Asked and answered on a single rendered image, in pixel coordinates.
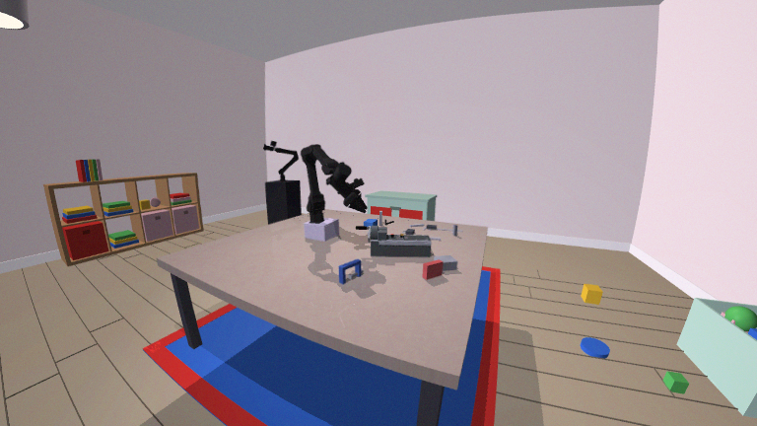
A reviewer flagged red rectangular block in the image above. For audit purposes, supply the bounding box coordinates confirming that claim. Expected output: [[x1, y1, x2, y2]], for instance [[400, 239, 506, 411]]
[[422, 259, 443, 279]]

